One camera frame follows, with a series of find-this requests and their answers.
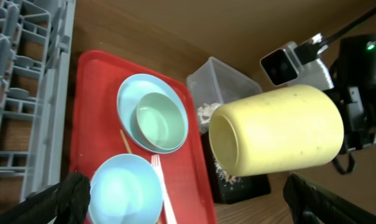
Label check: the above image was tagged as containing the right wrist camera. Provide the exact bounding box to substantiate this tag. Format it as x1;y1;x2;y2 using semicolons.
260;33;334;91

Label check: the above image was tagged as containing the white tissue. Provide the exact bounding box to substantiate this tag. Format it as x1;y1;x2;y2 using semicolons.
196;103;221;133

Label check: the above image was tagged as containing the black plastic tray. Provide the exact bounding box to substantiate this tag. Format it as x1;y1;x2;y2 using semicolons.
201;132;271;204

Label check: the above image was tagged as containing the light blue round plate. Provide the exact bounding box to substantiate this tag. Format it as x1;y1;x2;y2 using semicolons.
117;73;188;154

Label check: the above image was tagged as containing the food scraps and rice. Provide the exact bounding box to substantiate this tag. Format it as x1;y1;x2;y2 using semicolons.
213;157;239;185

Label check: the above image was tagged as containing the yellow plastic cup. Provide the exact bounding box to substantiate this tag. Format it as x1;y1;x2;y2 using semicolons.
208;85;344;177

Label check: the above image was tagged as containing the green bowl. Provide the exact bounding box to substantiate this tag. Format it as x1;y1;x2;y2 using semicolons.
134;93;187;152

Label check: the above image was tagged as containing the grey plastic dishwasher rack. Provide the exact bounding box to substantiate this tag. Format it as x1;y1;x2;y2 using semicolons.
0;1;76;200

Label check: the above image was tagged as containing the red plastic tray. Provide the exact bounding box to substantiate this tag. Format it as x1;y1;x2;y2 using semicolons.
70;50;217;223

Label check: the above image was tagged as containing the wooden chopstick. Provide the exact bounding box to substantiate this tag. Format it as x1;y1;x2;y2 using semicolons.
120;129;132;154

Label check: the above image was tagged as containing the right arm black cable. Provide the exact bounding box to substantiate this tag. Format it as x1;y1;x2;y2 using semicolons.
295;0;376;65

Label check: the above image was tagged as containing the light blue bowl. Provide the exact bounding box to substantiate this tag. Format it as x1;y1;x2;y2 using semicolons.
87;154;163;224

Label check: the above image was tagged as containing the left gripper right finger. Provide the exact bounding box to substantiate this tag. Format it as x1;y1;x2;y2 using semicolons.
283;173;376;224

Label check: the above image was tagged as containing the clear plastic bin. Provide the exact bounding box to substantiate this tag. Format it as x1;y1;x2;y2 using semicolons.
186;57;262;110

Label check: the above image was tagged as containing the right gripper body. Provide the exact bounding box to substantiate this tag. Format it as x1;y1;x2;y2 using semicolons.
324;83;376;175

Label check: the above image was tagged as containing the white plastic fork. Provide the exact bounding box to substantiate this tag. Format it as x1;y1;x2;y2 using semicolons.
151;154;177;224

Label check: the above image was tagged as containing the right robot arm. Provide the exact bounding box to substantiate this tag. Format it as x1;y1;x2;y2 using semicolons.
325;34;376;175

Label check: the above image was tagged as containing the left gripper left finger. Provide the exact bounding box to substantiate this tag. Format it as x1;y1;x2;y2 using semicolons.
0;172;91;224

